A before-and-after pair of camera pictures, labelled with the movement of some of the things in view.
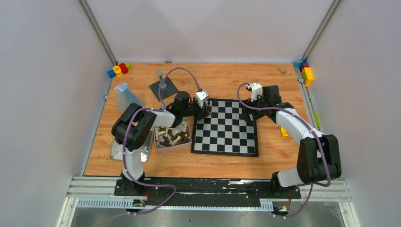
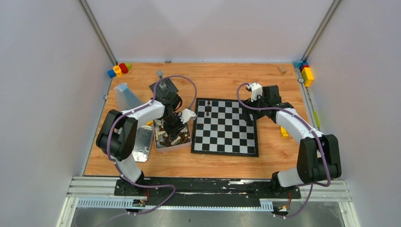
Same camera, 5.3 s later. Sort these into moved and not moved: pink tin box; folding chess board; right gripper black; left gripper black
Moved: left gripper black
Not moved: right gripper black; folding chess board; pink tin box
